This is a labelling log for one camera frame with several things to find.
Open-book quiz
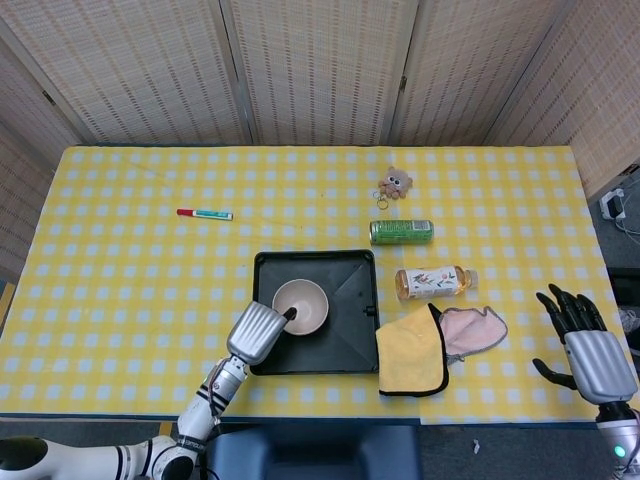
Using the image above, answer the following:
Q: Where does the yellow cloth with black edge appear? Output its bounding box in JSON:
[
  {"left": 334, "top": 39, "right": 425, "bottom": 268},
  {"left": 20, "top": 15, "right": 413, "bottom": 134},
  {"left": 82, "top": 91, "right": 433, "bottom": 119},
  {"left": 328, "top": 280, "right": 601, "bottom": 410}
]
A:
[{"left": 375, "top": 302, "right": 450, "bottom": 398}]

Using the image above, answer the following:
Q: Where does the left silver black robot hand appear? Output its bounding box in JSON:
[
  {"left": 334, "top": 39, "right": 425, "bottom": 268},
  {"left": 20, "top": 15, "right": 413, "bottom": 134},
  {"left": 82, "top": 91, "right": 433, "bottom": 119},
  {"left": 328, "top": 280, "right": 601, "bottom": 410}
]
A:
[{"left": 226, "top": 301, "right": 297, "bottom": 364}]

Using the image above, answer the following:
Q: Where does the beige woven folding screen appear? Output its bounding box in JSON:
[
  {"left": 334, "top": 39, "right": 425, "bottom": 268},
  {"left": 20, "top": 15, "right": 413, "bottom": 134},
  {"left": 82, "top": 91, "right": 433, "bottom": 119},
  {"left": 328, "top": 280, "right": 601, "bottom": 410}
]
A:
[{"left": 0, "top": 0, "right": 640, "bottom": 281}]

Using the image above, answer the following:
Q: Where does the grey white shoe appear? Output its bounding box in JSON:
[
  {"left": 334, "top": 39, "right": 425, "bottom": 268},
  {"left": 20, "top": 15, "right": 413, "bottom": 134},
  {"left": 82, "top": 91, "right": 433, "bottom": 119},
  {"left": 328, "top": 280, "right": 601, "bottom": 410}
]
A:
[{"left": 618, "top": 307, "right": 640, "bottom": 357}]

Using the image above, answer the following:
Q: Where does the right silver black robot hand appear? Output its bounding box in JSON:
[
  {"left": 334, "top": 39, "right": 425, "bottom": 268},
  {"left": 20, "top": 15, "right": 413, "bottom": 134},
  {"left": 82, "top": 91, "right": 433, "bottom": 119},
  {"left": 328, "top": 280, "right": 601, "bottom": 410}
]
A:
[{"left": 532, "top": 283, "right": 640, "bottom": 405}]

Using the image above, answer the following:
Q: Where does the brown plush toy keychain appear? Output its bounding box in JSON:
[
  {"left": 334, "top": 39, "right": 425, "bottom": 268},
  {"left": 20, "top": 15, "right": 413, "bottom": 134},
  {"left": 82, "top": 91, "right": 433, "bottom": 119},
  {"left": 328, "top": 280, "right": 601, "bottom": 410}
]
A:
[{"left": 375, "top": 165, "right": 415, "bottom": 210}]

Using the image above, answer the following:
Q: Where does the yellow white checkered tablecloth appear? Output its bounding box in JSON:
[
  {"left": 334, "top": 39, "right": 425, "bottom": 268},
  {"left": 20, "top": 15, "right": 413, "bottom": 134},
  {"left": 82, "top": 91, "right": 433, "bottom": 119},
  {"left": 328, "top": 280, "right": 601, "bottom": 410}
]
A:
[{"left": 0, "top": 144, "right": 621, "bottom": 426}]

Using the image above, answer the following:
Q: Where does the plain beige bowl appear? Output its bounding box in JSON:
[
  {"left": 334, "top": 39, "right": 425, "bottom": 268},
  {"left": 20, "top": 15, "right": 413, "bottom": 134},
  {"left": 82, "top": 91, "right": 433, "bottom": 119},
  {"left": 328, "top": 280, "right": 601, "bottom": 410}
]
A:
[{"left": 272, "top": 278, "right": 330, "bottom": 332}]

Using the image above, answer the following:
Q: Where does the white marker with red cap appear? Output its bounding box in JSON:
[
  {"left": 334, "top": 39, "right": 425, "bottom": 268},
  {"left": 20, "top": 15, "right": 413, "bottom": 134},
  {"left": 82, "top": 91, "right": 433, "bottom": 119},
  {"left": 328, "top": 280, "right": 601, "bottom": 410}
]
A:
[{"left": 176, "top": 207, "right": 234, "bottom": 222}]

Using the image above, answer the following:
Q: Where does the black square plastic tray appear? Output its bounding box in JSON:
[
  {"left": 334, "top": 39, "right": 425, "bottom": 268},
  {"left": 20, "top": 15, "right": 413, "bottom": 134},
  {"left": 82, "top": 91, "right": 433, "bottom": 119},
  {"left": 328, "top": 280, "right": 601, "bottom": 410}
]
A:
[{"left": 249, "top": 249, "right": 381, "bottom": 376}]

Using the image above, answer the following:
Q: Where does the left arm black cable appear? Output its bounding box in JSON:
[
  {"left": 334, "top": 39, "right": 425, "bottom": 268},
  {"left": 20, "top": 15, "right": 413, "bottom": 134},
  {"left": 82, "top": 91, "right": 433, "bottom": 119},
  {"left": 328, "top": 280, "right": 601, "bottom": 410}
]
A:
[{"left": 206, "top": 359, "right": 227, "bottom": 419}]

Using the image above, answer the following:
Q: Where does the pink cloth with grey edge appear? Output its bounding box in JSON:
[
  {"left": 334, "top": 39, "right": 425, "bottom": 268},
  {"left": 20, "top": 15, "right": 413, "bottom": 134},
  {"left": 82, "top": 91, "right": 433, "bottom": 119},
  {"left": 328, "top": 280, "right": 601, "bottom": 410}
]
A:
[{"left": 438, "top": 305, "right": 509, "bottom": 362}]

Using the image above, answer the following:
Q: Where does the dark blue robot torso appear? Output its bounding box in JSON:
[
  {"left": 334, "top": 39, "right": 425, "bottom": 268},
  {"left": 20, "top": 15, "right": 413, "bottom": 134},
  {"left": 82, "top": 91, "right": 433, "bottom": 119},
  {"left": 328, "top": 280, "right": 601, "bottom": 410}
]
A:
[{"left": 204, "top": 424, "right": 421, "bottom": 480}]

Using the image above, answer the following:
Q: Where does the white power adapter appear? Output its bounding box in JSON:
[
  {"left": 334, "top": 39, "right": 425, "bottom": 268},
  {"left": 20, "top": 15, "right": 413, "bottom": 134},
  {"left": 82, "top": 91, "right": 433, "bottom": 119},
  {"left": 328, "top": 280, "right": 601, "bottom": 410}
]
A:
[{"left": 599, "top": 188, "right": 629, "bottom": 221}]

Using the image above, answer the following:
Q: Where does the green drink can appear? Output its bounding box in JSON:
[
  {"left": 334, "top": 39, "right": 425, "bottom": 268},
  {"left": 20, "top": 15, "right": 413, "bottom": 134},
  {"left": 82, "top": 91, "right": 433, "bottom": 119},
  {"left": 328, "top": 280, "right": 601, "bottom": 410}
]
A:
[{"left": 369, "top": 219, "right": 435, "bottom": 247}]

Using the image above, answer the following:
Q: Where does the tea bottle with white label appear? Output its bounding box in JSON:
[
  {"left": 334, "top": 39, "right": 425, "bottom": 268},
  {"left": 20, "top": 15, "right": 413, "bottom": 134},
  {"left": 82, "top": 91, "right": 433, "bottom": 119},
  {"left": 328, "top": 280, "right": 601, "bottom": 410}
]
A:
[{"left": 394, "top": 265, "right": 480, "bottom": 304}]

